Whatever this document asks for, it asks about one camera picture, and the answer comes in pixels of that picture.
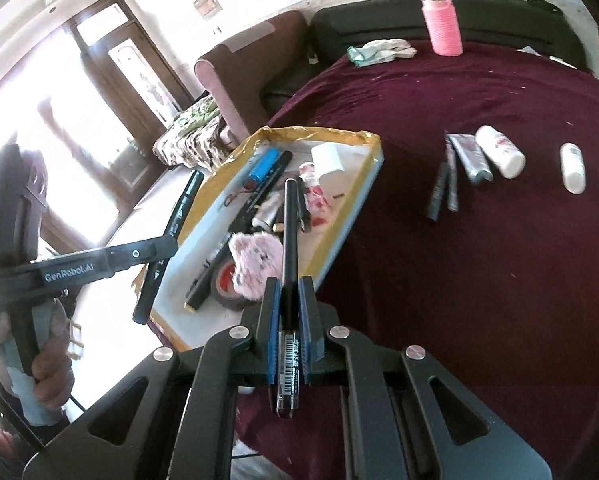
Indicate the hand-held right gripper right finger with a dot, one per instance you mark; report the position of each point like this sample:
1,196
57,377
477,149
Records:
307,325

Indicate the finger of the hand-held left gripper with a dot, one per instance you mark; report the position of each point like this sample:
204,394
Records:
144,254

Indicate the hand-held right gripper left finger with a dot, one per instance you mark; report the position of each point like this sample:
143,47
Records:
272,325

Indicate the thick black marker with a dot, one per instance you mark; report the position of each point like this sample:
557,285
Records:
179,210

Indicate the black electrical tape roll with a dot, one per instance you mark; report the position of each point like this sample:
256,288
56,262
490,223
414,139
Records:
224,285

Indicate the pink fluffy scrunchie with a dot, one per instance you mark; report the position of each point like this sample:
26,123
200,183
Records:
254,265

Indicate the black gel pen with barcode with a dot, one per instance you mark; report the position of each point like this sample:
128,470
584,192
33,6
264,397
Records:
290,240

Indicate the small grey cylinder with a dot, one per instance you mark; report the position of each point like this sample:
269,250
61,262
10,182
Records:
268,215

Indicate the rose print hand cream tube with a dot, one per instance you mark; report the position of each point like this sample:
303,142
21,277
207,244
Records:
322,197

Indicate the long black marker yellow band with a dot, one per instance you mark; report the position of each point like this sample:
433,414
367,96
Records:
259,190

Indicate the blue battery pack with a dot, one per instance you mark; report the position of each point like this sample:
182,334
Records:
264,165

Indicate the white tray with yellow tape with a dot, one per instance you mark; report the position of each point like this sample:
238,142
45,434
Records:
359,170

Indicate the white charger adapter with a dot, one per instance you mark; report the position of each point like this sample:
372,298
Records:
329,157

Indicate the silver tube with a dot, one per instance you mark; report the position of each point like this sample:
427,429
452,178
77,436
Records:
472,160

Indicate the white pill bottle red label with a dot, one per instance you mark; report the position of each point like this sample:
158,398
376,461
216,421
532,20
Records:
502,152

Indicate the white pill bottle green label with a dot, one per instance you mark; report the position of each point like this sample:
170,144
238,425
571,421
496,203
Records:
573,167

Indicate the person's left hand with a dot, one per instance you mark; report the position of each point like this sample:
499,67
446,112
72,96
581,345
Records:
54,360

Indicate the floral patterned cloth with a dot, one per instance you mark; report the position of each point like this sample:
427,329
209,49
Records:
189,127

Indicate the maroon blanket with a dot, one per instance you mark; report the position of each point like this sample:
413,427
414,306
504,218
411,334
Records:
479,285

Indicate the wooden glass door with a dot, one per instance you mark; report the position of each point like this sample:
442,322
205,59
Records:
129,60

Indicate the brown armchair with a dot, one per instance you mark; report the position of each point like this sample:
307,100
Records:
249,70

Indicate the white and green glove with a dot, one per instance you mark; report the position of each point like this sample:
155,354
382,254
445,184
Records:
379,51

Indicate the pink water bottle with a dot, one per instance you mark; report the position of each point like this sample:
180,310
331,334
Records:
444,25

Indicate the wall switch plate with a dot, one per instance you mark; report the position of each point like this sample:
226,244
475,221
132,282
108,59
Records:
208,5

